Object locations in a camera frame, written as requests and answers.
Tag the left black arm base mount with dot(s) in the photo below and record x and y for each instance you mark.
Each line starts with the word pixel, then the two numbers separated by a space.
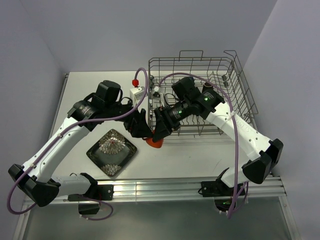
pixel 99 195

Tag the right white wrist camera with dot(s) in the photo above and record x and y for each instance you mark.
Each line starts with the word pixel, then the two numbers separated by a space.
pixel 158 97

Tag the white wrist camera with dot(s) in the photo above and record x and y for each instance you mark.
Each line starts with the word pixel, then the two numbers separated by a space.
pixel 158 97
pixel 136 93

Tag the small orange cup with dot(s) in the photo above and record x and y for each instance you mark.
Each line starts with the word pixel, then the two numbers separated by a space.
pixel 154 144

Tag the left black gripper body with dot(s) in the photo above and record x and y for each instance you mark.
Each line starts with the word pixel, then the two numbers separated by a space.
pixel 128 120

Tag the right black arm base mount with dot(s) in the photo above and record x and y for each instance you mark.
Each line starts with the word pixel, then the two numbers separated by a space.
pixel 217 188

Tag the black floral square plate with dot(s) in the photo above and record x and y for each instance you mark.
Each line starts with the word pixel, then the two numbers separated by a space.
pixel 112 152

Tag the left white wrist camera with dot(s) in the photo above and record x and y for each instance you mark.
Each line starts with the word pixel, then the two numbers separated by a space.
pixel 136 93

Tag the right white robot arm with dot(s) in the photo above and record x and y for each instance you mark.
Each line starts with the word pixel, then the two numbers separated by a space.
pixel 263 153

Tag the aluminium table edge rail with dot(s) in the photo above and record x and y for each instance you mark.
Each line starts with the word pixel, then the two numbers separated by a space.
pixel 180 189

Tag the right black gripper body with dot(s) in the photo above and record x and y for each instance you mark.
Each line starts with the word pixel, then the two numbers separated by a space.
pixel 173 115

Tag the grey wire dish rack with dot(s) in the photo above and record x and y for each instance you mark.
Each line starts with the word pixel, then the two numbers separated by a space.
pixel 224 71

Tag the black ceramic mug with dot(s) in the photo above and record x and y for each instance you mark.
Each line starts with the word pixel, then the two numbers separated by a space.
pixel 207 87

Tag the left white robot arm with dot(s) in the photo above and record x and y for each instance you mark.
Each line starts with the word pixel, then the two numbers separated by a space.
pixel 35 177

